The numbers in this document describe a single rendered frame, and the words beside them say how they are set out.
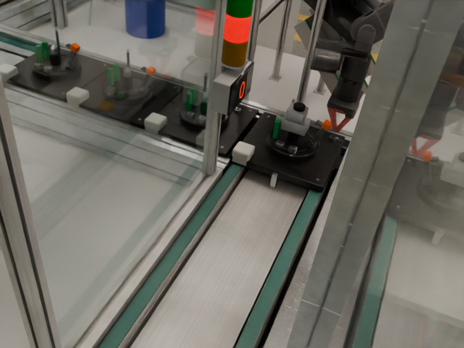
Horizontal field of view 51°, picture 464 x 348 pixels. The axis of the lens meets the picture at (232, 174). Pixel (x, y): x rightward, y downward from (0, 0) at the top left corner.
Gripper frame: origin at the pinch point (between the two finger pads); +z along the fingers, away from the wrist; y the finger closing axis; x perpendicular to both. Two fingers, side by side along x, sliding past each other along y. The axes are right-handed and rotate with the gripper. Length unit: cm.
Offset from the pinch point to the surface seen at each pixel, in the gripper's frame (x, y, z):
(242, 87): -19.3, 19.4, -14.2
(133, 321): -19, 62, 12
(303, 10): -93, -354, 105
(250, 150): -17.8, 10.0, 7.6
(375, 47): -15, -312, 104
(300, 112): -9.4, 1.9, -2.1
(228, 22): -23.2, 21.6, -27.9
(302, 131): -7.7, 2.2, 2.6
